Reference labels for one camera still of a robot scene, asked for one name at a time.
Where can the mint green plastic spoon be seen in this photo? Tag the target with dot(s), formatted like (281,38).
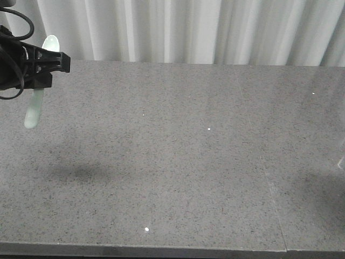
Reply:
(31,120)

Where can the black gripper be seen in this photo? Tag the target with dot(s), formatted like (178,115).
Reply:
(20,61)

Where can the white pleated curtain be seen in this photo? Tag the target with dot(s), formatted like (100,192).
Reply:
(307,33)

